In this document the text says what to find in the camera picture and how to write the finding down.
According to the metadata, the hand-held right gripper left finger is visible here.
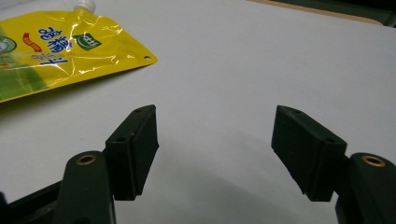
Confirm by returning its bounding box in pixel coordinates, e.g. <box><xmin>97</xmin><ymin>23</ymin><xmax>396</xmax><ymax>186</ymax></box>
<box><xmin>51</xmin><ymin>104</ymin><xmax>160</xmax><ymax>224</ymax></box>

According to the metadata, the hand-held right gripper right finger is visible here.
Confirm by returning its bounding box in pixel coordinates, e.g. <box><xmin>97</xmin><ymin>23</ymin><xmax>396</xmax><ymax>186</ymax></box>
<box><xmin>271</xmin><ymin>105</ymin><xmax>396</xmax><ymax>224</ymax></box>

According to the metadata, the yellow spouted pouch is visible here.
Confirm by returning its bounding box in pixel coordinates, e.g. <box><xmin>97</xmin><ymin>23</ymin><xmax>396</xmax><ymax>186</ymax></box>
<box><xmin>0</xmin><ymin>0</ymin><xmax>159</xmax><ymax>104</ymax></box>

